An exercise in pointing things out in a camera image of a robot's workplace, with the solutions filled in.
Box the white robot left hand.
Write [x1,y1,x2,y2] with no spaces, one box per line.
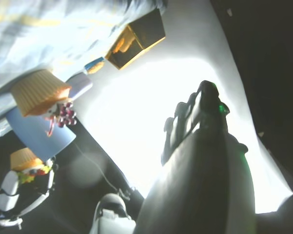
[90,79,256,234]

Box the strawberry cupcake toy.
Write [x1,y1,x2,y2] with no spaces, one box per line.
[9,147,53,185]

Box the grape cupcake toy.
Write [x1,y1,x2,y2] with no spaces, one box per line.
[10,69,78,137]

